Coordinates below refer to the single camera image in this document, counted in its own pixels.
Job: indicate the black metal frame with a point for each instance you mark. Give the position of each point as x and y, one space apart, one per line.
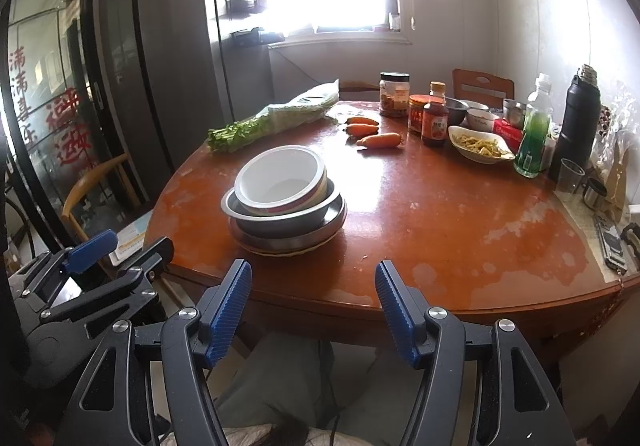
631 236

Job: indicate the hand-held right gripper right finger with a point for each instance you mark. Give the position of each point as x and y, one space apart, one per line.
395 313

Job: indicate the red paper bowl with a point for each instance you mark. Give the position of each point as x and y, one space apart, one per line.
280 176

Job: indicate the small white bottle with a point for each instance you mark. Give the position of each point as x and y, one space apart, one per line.
552 146

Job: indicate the white charger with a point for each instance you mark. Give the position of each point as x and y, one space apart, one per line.
635 212

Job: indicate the black hanging rack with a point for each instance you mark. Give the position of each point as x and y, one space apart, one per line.
247 11

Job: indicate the cream shell-shaped plate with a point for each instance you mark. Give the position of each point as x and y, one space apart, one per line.
280 252

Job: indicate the orange-capped sauce bottle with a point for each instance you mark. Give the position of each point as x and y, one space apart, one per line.
435 126

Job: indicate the bagged celery bunch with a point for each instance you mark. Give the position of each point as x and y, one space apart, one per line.
280 116

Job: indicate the small steel cup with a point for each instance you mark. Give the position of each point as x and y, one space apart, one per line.
594 193

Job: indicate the grey refrigerator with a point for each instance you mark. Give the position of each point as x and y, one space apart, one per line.
160 51

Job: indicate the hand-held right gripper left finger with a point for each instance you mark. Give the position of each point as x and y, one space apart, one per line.
227 313

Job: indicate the black thermos flask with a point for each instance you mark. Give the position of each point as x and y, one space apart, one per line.
575 126

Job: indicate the red-lidded sauce jar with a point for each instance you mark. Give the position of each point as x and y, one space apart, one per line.
416 116

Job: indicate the round steel plate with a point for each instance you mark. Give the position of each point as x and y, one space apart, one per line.
300 242

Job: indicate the black handheld device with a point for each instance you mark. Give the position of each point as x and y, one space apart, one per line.
611 246

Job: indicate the clear plastic wrapper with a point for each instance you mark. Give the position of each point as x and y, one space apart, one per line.
622 111

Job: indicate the clear plastic cup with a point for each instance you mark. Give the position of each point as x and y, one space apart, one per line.
570 178

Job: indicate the red packet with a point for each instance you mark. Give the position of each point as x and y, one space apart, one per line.
506 132

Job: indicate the wooden chair back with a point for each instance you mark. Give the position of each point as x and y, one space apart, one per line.
482 83

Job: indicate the small dark steel bowl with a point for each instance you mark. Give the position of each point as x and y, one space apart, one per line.
456 111

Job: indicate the paper booklet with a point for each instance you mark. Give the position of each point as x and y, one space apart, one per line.
131 238

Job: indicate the carrot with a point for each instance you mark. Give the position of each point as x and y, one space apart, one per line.
362 130
380 140
362 121

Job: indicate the white dish with food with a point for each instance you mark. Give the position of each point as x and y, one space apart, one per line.
480 146

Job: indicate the green liquid plastic bottle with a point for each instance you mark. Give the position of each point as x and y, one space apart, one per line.
532 141

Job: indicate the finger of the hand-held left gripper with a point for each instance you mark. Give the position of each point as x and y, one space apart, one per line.
145 266
90 251

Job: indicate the wooden armchair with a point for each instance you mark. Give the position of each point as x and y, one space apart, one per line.
95 176

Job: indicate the large steel bowl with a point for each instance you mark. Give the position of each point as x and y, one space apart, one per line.
280 226

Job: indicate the white ceramic bowl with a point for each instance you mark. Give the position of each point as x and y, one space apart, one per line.
481 122
476 104

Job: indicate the glass door with red lettering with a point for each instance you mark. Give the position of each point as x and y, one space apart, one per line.
45 101

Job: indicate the black-lidded clear jar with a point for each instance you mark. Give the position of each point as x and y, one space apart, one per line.
394 98

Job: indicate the paper sheet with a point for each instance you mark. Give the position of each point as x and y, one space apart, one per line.
580 218

